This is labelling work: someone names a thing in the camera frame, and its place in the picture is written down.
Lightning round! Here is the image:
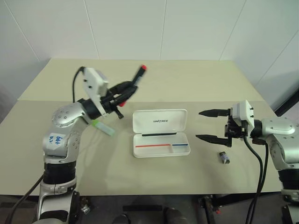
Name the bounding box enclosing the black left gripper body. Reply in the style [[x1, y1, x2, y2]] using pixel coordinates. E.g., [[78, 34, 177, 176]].
[[100, 90, 124, 119]]

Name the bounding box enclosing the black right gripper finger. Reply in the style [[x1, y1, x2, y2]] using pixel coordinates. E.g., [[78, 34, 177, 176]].
[[198, 108, 231, 118], [195, 133, 232, 148]]

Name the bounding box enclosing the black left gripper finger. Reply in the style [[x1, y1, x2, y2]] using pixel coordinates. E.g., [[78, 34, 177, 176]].
[[114, 85, 139, 103], [108, 80, 136, 94]]

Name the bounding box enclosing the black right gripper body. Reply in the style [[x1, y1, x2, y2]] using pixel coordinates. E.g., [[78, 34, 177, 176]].
[[224, 113, 249, 141]]

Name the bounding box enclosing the red capped black marker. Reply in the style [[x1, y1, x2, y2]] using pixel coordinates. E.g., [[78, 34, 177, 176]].
[[118, 64, 148, 108]]

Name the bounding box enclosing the green marker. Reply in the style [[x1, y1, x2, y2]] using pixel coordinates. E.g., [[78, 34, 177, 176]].
[[92, 119, 115, 137]]

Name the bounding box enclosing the white pencil case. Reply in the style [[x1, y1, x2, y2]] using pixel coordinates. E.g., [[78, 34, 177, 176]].
[[131, 108, 191, 159]]

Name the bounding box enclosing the small black eraser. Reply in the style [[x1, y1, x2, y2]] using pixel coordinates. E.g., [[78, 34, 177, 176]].
[[219, 151, 231, 165]]

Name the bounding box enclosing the black table clamp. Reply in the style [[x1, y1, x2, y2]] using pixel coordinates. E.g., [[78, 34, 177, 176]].
[[198, 194, 222, 224]]

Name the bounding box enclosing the dark rounded shape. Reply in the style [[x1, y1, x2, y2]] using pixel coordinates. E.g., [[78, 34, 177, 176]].
[[163, 207, 188, 224], [114, 213, 128, 224]]

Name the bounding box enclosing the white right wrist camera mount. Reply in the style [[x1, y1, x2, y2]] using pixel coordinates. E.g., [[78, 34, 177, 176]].
[[230, 99, 255, 132]]

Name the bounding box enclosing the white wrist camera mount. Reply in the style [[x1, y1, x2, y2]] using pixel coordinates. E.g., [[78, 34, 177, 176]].
[[230, 99, 255, 132], [82, 67, 109, 117]]

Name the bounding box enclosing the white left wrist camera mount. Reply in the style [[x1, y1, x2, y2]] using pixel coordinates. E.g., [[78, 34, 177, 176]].
[[82, 67, 109, 117]]

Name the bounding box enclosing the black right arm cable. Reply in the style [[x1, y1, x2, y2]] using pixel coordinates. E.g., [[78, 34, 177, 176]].
[[242, 135, 264, 224], [252, 138, 270, 224]]

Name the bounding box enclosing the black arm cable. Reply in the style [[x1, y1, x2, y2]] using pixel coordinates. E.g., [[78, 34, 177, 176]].
[[4, 175, 45, 224], [252, 138, 270, 224], [242, 135, 264, 224]]

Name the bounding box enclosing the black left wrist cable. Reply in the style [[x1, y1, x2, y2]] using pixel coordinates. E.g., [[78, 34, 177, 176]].
[[72, 66, 86, 103]]

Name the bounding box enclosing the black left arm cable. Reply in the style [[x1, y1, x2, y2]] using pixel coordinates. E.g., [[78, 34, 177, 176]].
[[4, 175, 45, 224]]

